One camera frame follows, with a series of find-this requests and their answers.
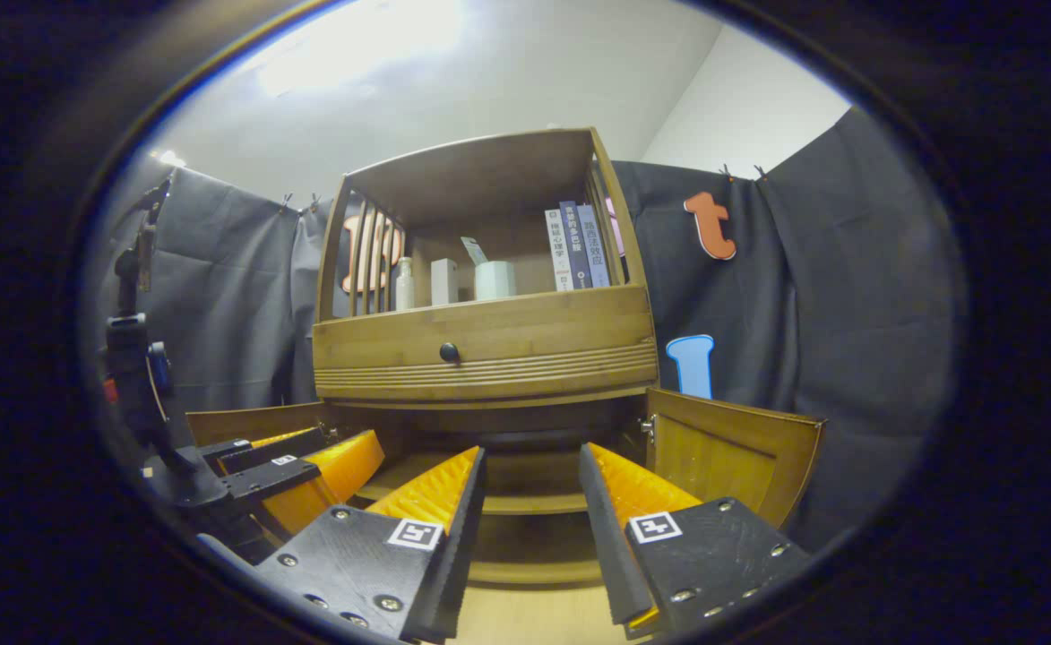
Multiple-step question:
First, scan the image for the white book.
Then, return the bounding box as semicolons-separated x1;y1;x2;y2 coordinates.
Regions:
545;209;574;292

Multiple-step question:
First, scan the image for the wooden shoe cabinet door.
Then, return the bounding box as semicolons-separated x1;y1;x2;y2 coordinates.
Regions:
643;387;826;531
186;401;333;447

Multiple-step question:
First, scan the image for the black backdrop cloth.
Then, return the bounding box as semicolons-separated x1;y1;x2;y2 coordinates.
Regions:
95;106;969;552

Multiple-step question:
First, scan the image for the dark blue book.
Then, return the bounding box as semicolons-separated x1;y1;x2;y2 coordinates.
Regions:
560;201;592;289

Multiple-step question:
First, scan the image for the wooden ribbed cabinet drawer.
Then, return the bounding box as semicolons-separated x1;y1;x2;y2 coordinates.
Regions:
313;285;660;402

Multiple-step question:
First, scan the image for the light blue book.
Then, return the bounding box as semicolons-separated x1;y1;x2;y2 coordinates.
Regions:
577;204;611;288

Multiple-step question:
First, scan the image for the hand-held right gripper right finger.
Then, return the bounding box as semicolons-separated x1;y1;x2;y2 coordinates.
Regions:
577;442;814;639

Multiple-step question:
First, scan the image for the black equipment stand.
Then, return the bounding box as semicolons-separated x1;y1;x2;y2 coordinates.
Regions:
99;175;199;467

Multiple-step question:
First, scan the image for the white cup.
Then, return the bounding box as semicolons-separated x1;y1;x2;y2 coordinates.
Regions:
475;261;518;301

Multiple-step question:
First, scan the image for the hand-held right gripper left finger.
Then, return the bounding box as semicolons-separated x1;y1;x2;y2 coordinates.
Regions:
252;445;488;644

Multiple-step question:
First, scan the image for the wooden double-door shoe cabinet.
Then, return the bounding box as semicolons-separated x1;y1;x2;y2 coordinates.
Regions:
186;127;826;588

